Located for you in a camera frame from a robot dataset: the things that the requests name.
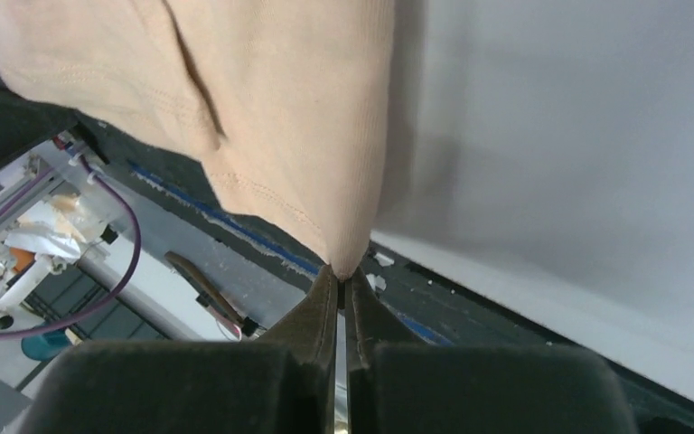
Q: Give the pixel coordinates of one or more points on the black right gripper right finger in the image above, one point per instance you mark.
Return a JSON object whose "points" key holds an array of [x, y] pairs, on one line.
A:
{"points": [[398, 383]]}

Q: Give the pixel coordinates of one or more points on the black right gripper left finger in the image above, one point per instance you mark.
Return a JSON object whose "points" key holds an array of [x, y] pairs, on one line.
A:
{"points": [[282, 382]]}

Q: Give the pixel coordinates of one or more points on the beige t shirt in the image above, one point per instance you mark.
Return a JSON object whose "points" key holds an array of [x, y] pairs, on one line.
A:
{"points": [[284, 104]]}

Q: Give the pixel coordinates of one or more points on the aluminium frame rail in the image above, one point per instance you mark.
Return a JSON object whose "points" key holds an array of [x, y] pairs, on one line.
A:
{"points": [[139, 312]]}

